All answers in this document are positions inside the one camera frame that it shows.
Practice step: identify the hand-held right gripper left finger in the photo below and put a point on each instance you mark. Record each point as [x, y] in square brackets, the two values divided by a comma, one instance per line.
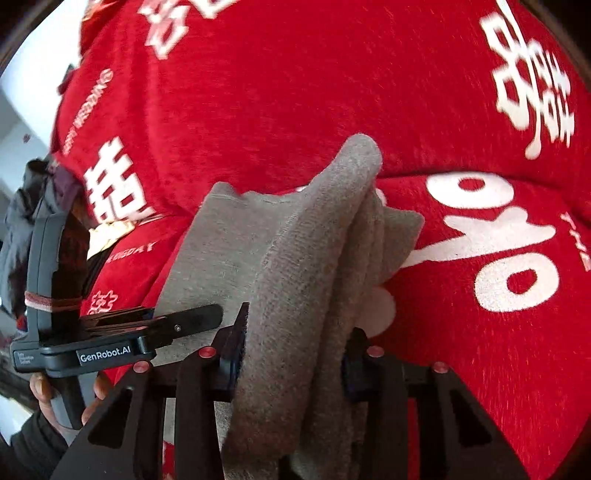
[233, 355]

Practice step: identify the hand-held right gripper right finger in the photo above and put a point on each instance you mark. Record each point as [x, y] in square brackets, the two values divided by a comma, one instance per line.
[353, 378]

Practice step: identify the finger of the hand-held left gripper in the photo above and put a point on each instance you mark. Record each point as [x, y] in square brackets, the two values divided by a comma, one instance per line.
[194, 319]

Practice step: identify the grey small cloth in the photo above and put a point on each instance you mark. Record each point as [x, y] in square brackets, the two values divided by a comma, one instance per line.
[300, 277]

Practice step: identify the person's left forearm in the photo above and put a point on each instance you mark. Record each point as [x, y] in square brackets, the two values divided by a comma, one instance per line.
[32, 447]

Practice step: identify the person's left hand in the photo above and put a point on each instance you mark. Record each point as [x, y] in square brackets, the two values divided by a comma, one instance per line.
[41, 392]

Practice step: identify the cream gold fabric piece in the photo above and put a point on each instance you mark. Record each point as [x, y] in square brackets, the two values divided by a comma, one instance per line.
[108, 240]

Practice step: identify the dark cloth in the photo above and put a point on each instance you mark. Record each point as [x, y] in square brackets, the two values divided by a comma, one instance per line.
[18, 221]

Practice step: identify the red printed pillow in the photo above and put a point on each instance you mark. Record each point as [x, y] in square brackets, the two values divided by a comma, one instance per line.
[277, 92]

